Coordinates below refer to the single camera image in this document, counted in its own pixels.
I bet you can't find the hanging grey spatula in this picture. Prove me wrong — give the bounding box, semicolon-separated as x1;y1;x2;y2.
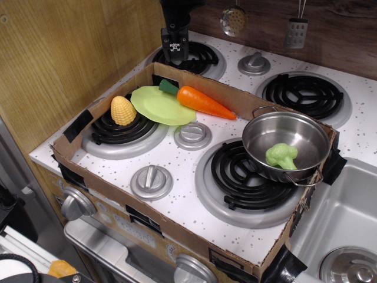
283;1;309;49

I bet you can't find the silver knob back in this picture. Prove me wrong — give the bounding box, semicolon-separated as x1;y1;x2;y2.
237;52;271;76

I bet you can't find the front left black burner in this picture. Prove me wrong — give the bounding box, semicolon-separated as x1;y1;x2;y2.
82;111;168;160

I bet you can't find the cardboard fence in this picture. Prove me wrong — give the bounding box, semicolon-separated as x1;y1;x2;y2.
50;61;348;282

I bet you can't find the black cable lower left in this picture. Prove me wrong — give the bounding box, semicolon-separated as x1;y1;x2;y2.
0;253;41;283

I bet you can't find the silver oven knob right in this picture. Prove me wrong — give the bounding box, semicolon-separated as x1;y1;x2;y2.
173;254;218;283

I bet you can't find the orange object lower left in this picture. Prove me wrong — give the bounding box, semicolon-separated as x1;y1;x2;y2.
47;259;77;278

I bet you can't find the hanging metal strainer spoon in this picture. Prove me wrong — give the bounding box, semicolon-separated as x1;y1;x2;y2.
220;0;247;37

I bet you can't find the orange toy carrot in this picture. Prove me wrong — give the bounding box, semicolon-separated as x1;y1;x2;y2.
158;79;237;120

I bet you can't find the black burner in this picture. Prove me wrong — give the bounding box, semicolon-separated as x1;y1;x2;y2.
82;111;168;160
194;139;304;229
256;71;352;129
145;42;226;81

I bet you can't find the silver sink basin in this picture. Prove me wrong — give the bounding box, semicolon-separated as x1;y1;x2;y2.
290;159;376;282

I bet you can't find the silver oven knob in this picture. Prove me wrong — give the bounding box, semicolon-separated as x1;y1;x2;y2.
61;186;97;221
173;254;218;283

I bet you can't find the back right black burner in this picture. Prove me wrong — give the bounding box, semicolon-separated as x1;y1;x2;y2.
256;71;352;129

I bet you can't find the oven door handle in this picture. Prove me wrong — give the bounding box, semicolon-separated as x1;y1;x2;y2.
64;219;174;282

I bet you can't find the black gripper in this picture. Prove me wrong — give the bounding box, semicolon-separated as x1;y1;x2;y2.
160;0;206;62

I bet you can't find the front right black burner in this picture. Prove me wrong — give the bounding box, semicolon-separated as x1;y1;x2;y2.
194;139;304;229

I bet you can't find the silver knob centre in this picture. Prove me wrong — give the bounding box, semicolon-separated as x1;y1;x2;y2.
174;122;212;151

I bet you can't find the yellow toy corn cob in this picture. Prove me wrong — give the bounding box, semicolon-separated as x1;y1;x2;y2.
110;96;137;126

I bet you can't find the back left black burner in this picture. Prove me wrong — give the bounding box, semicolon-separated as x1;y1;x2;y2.
145;42;226;81

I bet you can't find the light green plastic plate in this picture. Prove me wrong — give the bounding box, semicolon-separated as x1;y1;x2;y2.
131;86;196;126

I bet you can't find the green toy broccoli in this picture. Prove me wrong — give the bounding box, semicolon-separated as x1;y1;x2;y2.
265;143;298;170

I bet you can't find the silver oven knob left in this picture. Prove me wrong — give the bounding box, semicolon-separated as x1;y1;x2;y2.
61;186;97;221

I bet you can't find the stainless steel pot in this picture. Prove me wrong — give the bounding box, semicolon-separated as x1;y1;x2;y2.
242;107;331;187

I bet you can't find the silver sink drain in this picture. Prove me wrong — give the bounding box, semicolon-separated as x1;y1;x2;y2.
319;246;376;282

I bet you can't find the silver knob front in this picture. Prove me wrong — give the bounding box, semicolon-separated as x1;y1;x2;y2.
130;165;173;201

